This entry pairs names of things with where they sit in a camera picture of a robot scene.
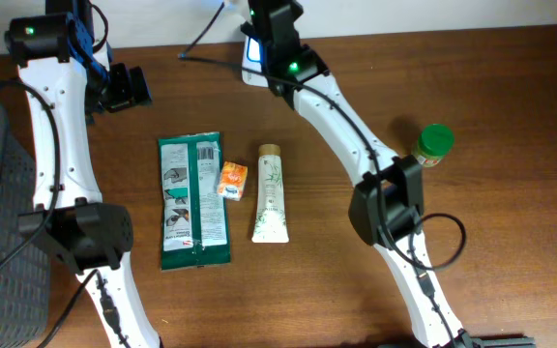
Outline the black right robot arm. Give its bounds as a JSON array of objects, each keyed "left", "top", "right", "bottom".
[{"left": 237, "top": 0, "right": 536, "bottom": 347}]

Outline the white barcode scanner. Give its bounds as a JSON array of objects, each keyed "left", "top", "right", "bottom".
[{"left": 242, "top": 36, "right": 268, "bottom": 88}]

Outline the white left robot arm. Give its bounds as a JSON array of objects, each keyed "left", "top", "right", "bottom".
[{"left": 5, "top": 1, "right": 162, "bottom": 347}]

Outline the small orange box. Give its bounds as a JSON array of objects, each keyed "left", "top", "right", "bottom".
[{"left": 217, "top": 161, "right": 249, "bottom": 201}]

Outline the grey plastic basket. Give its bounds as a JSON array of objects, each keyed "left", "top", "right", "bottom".
[{"left": 0, "top": 104, "right": 50, "bottom": 347}]

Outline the green lidded jar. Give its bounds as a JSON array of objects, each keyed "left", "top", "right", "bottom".
[{"left": 412, "top": 124, "right": 454, "bottom": 167}]

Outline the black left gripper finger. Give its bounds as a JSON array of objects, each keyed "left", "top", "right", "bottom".
[
  {"left": 107, "top": 63, "right": 134, "bottom": 112},
  {"left": 130, "top": 67, "right": 152, "bottom": 105}
]

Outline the white tube with cork cap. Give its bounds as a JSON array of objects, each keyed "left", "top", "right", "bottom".
[{"left": 251, "top": 144, "right": 289, "bottom": 244}]

